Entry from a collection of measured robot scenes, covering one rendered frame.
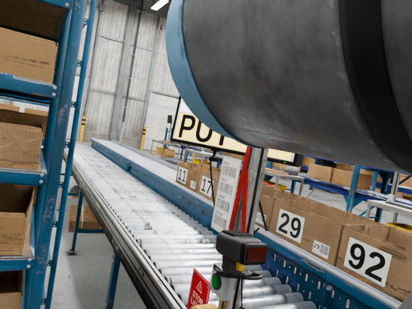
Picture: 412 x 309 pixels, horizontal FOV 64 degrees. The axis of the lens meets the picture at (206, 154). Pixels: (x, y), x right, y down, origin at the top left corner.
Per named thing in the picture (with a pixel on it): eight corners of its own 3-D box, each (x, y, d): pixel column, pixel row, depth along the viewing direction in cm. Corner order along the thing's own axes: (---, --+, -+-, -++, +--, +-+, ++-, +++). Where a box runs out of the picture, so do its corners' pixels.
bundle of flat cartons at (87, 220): (69, 214, 420) (71, 204, 420) (107, 216, 438) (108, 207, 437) (67, 232, 356) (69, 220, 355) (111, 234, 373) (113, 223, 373)
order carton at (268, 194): (225, 209, 192) (230, 181, 191) (265, 212, 206) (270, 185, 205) (267, 232, 158) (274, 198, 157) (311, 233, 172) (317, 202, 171)
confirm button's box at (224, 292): (206, 288, 81) (211, 262, 81) (217, 287, 83) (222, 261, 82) (220, 302, 75) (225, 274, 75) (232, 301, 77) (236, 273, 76)
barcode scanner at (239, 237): (240, 293, 64) (244, 239, 65) (209, 274, 75) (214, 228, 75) (266, 290, 67) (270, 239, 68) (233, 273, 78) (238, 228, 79)
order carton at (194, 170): (175, 182, 261) (178, 161, 260) (206, 185, 275) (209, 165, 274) (197, 194, 226) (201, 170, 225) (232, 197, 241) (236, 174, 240)
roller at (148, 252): (141, 263, 142) (138, 256, 146) (239, 260, 167) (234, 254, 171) (143, 253, 141) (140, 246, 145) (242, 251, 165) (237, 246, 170)
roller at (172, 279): (164, 276, 119) (164, 290, 118) (273, 270, 144) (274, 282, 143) (159, 276, 123) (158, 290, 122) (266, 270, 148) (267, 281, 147)
